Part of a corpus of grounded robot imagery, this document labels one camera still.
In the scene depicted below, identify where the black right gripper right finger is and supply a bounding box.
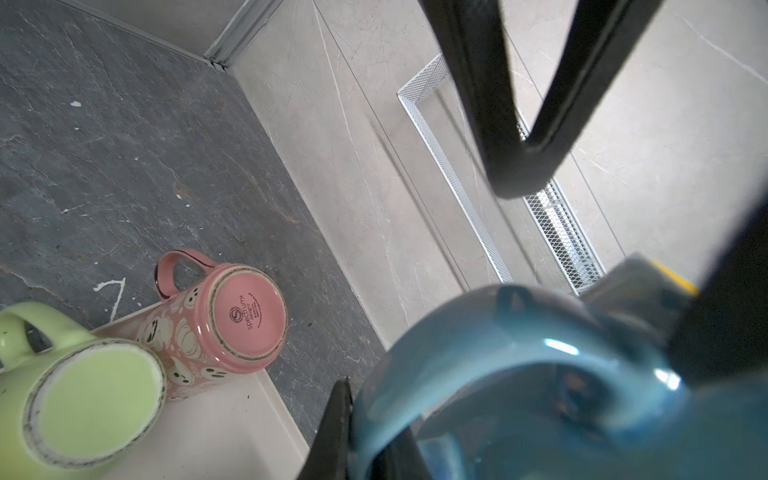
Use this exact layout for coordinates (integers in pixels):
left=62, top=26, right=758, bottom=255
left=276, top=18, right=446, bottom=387
left=666, top=197, right=767, bottom=386

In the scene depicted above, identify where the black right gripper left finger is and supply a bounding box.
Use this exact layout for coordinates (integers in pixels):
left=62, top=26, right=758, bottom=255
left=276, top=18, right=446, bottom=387
left=298, top=378, right=432, bottom=480

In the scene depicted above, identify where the blue butterfly mug yellow inside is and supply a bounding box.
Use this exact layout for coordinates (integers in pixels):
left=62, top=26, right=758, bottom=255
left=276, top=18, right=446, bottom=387
left=347, top=255, right=767, bottom=479

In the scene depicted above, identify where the pink ghost pattern mug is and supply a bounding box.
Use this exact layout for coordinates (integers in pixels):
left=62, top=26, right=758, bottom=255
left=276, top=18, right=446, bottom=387
left=134, top=249, right=288, bottom=401

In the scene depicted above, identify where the light green mug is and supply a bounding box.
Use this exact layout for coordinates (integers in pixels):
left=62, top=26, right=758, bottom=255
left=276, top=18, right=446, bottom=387
left=1, top=302, right=167, bottom=479

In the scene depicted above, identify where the beige plastic tray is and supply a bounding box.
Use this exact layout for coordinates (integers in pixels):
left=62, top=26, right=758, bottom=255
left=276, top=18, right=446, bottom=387
left=89, top=299, right=311, bottom=480

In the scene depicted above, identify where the white wire mesh basket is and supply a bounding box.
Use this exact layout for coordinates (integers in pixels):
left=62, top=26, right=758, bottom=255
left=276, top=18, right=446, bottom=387
left=397, top=54, right=605, bottom=296

